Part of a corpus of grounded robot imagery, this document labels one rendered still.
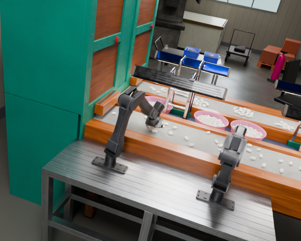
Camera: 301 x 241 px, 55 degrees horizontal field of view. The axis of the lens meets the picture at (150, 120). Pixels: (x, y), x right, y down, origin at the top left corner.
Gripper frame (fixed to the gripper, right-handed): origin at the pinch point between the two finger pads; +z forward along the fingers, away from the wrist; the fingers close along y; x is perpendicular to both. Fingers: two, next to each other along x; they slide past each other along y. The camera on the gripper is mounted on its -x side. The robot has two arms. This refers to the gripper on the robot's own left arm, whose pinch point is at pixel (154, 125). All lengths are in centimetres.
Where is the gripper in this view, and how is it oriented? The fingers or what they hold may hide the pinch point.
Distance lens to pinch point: 197.8
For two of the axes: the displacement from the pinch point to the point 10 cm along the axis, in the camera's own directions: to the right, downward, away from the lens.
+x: -3.0, 9.2, -2.5
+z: 0.8, 2.9, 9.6
